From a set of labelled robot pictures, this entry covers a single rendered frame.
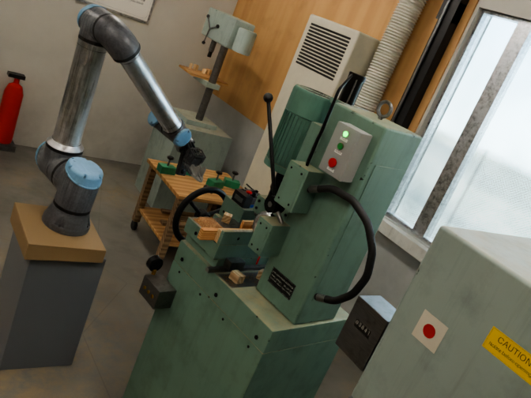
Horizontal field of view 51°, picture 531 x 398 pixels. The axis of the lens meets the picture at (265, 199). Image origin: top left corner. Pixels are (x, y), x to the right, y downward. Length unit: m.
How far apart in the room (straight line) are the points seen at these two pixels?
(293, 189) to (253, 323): 0.46
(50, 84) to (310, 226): 3.38
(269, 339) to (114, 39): 1.18
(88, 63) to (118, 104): 2.80
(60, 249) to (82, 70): 0.69
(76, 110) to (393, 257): 2.01
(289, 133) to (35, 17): 3.08
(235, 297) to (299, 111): 0.68
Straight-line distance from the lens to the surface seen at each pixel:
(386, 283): 3.44
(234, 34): 4.23
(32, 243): 2.23
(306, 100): 1.93
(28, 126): 4.93
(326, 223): 1.78
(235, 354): 1.95
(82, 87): 2.29
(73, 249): 2.28
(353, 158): 1.68
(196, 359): 2.12
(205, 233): 1.95
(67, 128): 2.35
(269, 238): 1.84
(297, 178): 1.76
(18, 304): 2.41
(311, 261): 1.82
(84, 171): 2.27
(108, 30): 2.15
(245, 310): 1.89
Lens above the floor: 1.69
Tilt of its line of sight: 17 degrees down
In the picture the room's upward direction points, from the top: 22 degrees clockwise
